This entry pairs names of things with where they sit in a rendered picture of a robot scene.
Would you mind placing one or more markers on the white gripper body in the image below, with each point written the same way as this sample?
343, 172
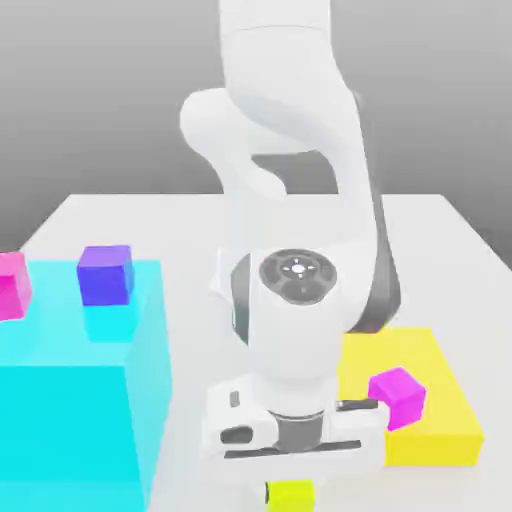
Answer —
352, 460

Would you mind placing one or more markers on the small yellow-green cube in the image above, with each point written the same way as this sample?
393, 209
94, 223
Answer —
291, 498

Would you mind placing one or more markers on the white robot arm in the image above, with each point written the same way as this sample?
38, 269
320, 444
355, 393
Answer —
292, 344

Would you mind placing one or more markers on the small magenta cube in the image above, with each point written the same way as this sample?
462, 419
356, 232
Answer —
400, 396

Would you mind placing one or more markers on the small blue cube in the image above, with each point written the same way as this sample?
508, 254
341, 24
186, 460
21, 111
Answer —
104, 280

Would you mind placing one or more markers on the small pink cube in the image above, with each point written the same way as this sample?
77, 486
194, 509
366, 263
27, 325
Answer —
12, 288

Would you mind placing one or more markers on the large yellow box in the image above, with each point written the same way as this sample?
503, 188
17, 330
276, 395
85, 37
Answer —
440, 400

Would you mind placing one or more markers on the large cyan box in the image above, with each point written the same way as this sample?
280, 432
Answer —
60, 420

